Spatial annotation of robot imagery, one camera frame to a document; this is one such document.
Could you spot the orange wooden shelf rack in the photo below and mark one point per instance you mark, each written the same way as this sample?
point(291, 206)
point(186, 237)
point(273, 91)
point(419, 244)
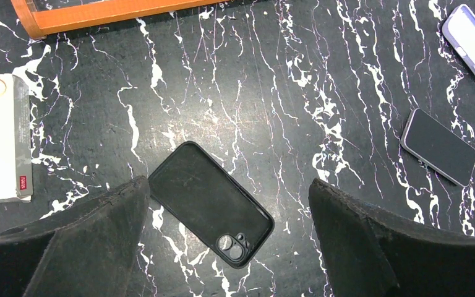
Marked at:
point(39, 24)

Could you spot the white cardboard box on table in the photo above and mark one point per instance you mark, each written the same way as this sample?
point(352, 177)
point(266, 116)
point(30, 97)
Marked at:
point(16, 182)

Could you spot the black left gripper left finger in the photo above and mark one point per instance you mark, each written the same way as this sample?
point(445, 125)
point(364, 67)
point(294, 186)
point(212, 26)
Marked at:
point(86, 250)

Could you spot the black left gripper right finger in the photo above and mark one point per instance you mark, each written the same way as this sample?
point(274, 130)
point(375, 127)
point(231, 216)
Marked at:
point(369, 251)

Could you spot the black phone case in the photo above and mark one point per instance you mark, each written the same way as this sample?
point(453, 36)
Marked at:
point(208, 201)

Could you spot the black screen smartphone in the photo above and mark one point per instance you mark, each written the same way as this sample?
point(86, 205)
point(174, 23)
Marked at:
point(440, 149)

